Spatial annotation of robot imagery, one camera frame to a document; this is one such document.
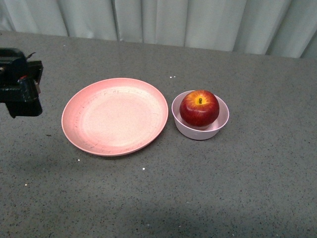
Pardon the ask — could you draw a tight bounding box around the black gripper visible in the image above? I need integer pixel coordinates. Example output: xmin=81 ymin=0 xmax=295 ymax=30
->
xmin=0 ymin=48 xmax=44 ymax=118

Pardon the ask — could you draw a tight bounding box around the red apple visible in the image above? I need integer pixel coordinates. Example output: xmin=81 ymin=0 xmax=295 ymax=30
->
xmin=179 ymin=90 xmax=220 ymax=128

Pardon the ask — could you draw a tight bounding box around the pink plate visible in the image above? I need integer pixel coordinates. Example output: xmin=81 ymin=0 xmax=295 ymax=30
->
xmin=61 ymin=78 xmax=168 ymax=156

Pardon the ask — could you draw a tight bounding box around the pale pink bowl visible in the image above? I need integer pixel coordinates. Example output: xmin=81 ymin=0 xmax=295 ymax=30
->
xmin=171 ymin=90 xmax=230 ymax=140

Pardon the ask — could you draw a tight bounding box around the white curtain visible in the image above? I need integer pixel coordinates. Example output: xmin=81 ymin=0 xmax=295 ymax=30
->
xmin=0 ymin=0 xmax=317 ymax=59

